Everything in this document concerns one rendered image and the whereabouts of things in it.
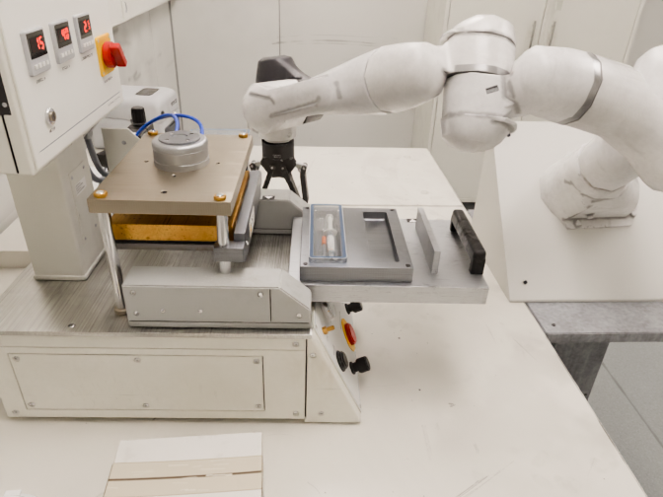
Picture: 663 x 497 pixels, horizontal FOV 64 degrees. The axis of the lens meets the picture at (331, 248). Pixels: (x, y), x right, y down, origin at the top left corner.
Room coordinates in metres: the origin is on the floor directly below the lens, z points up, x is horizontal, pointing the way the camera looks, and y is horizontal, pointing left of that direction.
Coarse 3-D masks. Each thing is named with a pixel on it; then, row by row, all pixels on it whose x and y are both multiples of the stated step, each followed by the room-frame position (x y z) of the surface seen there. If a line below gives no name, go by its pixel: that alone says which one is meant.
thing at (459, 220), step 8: (456, 216) 0.81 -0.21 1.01; (464, 216) 0.80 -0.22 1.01; (456, 224) 0.80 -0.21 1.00; (464, 224) 0.77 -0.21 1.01; (464, 232) 0.75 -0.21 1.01; (472, 232) 0.75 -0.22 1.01; (464, 240) 0.74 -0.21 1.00; (472, 240) 0.72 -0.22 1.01; (472, 248) 0.70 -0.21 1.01; (480, 248) 0.69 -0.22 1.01; (472, 256) 0.69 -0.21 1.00; (480, 256) 0.69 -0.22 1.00; (472, 264) 0.69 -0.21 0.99; (480, 264) 0.69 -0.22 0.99; (472, 272) 0.69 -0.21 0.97; (480, 272) 0.69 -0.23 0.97
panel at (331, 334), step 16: (336, 304) 0.78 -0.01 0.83; (320, 320) 0.64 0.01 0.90; (336, 320) 0.73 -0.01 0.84; (352, 320) 0.84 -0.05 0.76; (320, 336) 0.60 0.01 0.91; (336, 336) 0.68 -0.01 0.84; (336, 352) 0.63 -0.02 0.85; (352, 352) 0.72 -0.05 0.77; (336, 368) 0.60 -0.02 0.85; (352, 384) 0.63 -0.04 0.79
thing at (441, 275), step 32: (416, 224) 0.82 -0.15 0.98; (448, 224) 0.85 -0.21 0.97; (416, 256) 0.73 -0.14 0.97; (448, 256) 0.74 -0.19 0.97; (320, 288) 0.64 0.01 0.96; (352, 288) 0.64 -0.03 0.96; (384, 288) 0.64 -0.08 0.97; (416, 288) 0.65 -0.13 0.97; (448, 288) 0.65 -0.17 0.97; (480, 288) 0.65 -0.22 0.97
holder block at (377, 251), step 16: (304, 208) 0.84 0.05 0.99; (352, 208) 0.85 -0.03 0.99; (368, 208) 0.85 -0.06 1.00; (384, 208) 0.85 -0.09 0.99; (304, 224) 0.78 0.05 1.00; (352, 224) 0.79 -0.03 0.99; (368, 224) 0.82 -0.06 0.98; (384, 224) 0.82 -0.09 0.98; (400, 224) 0.79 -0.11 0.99; (304, 240) 0.73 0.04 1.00; (352, 240) 0.73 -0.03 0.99; (368, 240) 0.76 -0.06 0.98; (384, 240) 0.76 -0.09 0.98; (400, 240) 0.74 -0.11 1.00; (304, 256) 0.68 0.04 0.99; (352, 256) 0.68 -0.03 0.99; (368, 256) 0.68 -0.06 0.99; (384, 256) 0.71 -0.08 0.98; (400, 256) 0.69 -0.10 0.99; (304, 272) 0.65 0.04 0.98; (320, 272) 0.65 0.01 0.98; (336, 272) 0.65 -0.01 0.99; (352, 272) 0.65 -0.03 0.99; (368, 272) 0.65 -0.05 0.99; (384, 272) 0.65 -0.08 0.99; (400, 272) 0.66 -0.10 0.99
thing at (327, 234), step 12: (312, 204) 0.84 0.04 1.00; (324, 204) 0.84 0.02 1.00; (336, 204) 0.84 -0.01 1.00; (312, 216) 0.79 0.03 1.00; (324, 216) 0.79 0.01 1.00; (336, 216) 0.80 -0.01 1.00; (312, 228) 0.75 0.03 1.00; (324, 228) 0.75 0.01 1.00; (336, 228) 0.75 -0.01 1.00; (312, 240) 0.71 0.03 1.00; (324, 240) 0.71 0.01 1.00; (336, 240) 0.71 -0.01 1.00; (312, 252) 0.67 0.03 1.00; (324, 252) 0.67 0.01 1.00; (336, 252) 0.68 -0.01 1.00
